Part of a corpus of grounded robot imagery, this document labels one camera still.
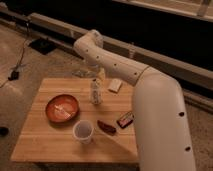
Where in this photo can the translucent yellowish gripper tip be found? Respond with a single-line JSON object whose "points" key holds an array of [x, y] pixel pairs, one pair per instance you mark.
{"points": [[101, 75]]}

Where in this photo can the small clear bottle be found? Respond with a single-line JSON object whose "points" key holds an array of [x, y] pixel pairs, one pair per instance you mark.
{"points": [[95, 93]]}

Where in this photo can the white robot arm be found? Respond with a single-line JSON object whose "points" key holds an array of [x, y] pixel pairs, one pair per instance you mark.
{"points": [[161, 126]]}

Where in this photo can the pale yellow sponge block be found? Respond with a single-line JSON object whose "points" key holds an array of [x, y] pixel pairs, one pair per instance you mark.
{"points": [[115, 85]]}

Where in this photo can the wooden table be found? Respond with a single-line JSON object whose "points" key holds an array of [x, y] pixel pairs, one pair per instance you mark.
{"points": [[43, 141]]}

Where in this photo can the brown chocolate bar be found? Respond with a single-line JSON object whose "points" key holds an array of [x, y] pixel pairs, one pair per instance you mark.
{"points": [[125, 120]]}

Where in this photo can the orange bowl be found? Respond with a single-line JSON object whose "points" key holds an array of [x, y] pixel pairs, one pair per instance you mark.
{"points": [[62, 108]]}

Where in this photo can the black floor plate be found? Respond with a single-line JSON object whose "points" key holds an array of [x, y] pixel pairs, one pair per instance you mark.
{"points": [[44, 46]]}

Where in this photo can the black object at left edge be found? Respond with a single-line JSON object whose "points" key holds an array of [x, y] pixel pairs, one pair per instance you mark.
{"points": [[4, 131]]}

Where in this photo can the long metal floor rail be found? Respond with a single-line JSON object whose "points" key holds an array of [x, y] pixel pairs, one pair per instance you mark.
{"points": [[194, 74]]}

